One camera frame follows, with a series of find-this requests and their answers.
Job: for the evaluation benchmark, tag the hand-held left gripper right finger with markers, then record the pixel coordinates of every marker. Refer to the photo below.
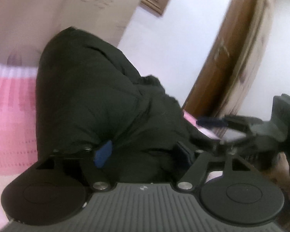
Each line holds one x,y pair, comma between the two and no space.
185,154

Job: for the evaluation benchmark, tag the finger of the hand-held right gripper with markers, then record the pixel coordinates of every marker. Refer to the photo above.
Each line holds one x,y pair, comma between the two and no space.
232,147
212,122

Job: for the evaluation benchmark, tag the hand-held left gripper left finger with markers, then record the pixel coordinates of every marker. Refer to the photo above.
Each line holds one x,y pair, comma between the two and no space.
102,154

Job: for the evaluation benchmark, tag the dark green jacket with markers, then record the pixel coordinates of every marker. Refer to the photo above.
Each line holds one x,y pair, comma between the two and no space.
87,101

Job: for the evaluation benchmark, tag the brown wooden door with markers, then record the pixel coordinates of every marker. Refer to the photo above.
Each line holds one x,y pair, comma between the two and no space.
220,65

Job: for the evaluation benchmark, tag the cream line-print floral sheet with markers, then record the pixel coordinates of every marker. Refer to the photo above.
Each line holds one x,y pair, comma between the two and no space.
62,9

